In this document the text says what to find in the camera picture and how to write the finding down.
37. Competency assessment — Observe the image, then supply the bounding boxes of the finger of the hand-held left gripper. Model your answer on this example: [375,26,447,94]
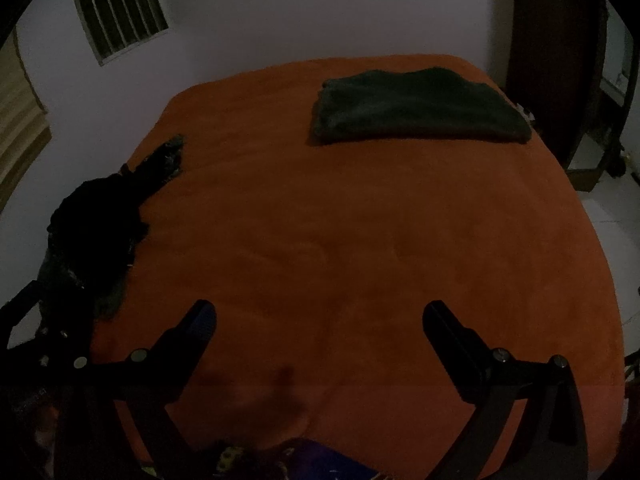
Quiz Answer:
[0,280,46,352]

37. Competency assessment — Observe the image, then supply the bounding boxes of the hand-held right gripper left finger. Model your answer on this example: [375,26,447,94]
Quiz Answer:
[55,300,218,480]

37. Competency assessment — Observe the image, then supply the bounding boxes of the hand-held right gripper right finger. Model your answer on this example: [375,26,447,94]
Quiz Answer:
[422,300,589,480]

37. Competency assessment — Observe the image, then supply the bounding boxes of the black printed garment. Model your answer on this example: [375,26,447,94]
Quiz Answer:
[46,134,186,322]

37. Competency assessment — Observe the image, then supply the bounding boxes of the orange bed blanket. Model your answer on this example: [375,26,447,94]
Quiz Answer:
[90,54,626,466]

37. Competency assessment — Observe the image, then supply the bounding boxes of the beige curtain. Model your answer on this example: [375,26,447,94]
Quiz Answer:
[0,42,52,206]

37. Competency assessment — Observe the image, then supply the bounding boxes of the dark green folded cloth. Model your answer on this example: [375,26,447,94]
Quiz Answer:
[307,66,533,147]

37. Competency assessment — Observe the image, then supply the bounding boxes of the dark wooden wardrobe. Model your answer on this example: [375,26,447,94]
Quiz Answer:
[505,0,610,173]

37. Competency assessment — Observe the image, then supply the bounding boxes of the barred window vent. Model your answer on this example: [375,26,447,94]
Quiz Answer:
[69,0,170,67]

